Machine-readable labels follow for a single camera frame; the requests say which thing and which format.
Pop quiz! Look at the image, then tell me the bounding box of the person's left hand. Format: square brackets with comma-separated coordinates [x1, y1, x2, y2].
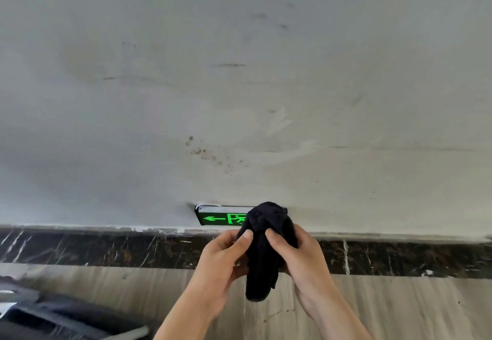
[186, 229, 254, 317]

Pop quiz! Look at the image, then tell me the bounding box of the person's right forearm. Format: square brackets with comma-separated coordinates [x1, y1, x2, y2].
[307, 294, 374, 340]

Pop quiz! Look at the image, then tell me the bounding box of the black sock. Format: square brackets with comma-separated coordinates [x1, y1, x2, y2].
[235, 202, 299, 302]

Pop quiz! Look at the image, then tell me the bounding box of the green exit sign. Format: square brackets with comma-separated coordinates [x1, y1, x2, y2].
[195, 204, 255, 226]

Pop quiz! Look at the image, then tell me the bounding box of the person's left forearm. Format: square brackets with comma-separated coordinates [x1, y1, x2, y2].
[153, 289, 216, 340]

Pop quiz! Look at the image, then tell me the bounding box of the dark marble baseboard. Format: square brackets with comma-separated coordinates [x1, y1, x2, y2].
[0, 228, 492, 280]

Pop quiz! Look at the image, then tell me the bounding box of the person's right hand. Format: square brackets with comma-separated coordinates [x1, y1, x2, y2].
[265, 224, 338, 319]

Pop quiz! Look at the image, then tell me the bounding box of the dark plastic basket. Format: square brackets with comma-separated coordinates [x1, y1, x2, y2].
[0, 276, 150, 340]

